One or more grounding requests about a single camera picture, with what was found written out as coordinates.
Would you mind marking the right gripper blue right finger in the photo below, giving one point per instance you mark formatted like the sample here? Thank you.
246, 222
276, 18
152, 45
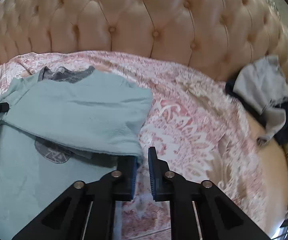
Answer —
160, 189

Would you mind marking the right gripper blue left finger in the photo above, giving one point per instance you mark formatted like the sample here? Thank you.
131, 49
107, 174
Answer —
127, 181

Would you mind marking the light blue sweater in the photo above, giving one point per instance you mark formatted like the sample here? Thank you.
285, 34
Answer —
61, 127

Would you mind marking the pink floral lace sofa cover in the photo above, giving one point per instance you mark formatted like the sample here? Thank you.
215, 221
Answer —
195, 127

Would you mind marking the dark navy garment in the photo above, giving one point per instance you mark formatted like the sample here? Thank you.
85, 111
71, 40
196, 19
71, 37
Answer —
281, 136

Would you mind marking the grey garment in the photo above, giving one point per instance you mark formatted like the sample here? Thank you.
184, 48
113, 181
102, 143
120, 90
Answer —
262, 85

